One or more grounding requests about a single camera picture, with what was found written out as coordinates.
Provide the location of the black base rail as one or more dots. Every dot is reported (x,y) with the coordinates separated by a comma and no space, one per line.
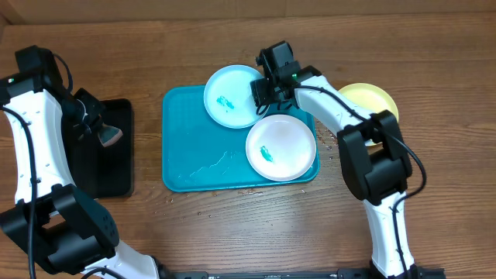
(342,273)

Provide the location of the white plate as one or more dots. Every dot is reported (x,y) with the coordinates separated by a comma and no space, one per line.
(280,148)

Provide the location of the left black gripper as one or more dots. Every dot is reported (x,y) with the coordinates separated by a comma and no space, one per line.
(94,105)

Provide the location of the teal plastic tray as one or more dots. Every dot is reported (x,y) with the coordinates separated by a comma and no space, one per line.
(198,154)

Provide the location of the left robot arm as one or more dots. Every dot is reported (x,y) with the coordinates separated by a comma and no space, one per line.
(58,226)

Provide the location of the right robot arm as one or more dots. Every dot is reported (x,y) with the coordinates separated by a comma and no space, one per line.
(373,157)

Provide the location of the yellow-green plate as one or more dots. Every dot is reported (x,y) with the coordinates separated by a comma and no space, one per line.
(371,97)

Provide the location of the dark scrubbing sponge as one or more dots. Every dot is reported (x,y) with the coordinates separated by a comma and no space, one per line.
(109,135)

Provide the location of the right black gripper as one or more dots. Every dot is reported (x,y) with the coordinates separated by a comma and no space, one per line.
(258,91)

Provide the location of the light blue plate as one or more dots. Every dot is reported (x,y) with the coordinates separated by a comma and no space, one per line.
(228,97)

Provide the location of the black plastic tray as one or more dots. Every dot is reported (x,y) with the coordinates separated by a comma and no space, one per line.
(103,172)

